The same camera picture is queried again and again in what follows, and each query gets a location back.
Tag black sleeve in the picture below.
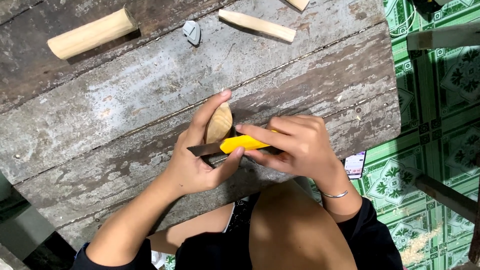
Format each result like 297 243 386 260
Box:
71 242 158 270
335 196 405 270

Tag small pale wood offcut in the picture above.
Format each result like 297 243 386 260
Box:
286 0 310 11

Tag carved oval wood piece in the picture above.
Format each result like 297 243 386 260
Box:
205 101 233 145

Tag split pale wood stick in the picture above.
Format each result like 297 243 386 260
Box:
218 8 297 43

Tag pile of wood shavings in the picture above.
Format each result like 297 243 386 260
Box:
399 223 443 265

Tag silver wrist bangle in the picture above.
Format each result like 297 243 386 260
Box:
317 187 349 199

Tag grey plastic knife cap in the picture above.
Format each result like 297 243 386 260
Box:
182 20 202 47

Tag person's right hand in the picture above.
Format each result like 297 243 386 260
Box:
235 115 346 185

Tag yellow utility knife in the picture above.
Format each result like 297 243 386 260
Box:
187 130 280 157

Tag white cable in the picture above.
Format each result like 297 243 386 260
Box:
389 9 418 38

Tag person's legs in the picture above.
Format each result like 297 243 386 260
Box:
148 179 359 270

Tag person's left hand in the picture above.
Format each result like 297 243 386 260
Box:
164 89 245 196

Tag black shorts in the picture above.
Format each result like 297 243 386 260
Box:
174 193 263 270

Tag round pale wood log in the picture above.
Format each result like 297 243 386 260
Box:
47 7 139 61

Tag wooden chair frame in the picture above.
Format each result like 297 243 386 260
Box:
414 157 480 265

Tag smartphone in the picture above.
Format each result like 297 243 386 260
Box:
343 151 367 180

